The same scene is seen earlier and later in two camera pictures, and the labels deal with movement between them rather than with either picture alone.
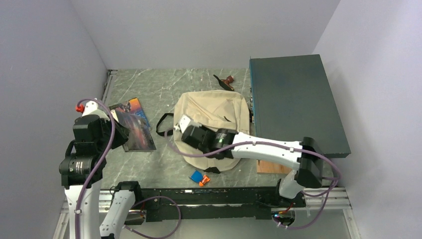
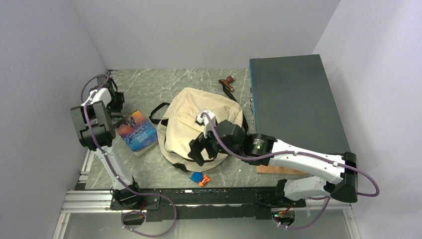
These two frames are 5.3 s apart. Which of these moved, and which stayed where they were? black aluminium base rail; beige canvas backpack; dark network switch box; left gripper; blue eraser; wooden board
Moved: left gripper; beige canvas backpack
Stayed: dark network switch box; blue eraser; wooden board; black aluminium base rail
